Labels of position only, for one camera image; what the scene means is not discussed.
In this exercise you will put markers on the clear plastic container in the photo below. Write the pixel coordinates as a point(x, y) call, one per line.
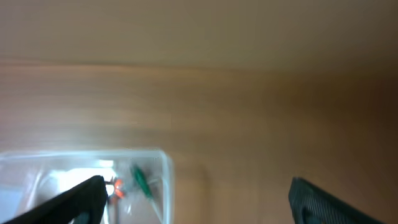
point(29, 179)

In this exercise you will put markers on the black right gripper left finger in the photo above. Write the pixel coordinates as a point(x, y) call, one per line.
point(84, 203)

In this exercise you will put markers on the orange black needle-nose pliers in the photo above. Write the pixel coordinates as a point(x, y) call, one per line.
point(115, 189)

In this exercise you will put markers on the green handled screwdriver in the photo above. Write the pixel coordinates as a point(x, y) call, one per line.
point(141, 181)

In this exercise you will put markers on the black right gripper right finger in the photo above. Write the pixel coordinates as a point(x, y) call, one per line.
point(312, 205)

